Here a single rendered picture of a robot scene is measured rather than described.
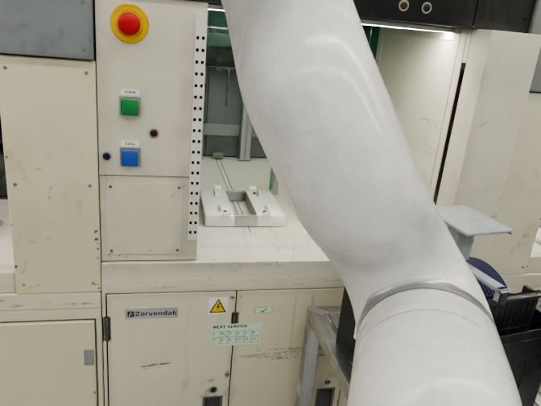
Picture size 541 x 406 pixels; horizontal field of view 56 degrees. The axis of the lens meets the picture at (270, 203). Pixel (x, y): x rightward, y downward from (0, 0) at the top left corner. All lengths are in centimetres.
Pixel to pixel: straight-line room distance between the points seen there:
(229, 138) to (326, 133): 164
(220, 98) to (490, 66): 107
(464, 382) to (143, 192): 83
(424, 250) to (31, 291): 90
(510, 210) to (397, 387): 105
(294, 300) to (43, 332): 56
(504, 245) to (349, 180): 108
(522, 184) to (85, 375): 111
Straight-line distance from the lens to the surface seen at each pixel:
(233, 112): 195
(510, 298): 93
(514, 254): 143
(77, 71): 102
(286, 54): 34
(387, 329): 40
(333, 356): 107
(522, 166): 134
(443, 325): 39
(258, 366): 130
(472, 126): 117
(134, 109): 101
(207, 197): 142
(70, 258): 113
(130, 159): 103
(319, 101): 33
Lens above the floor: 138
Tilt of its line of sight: 20 degrees down
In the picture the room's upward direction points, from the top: 5 degrees clockwise
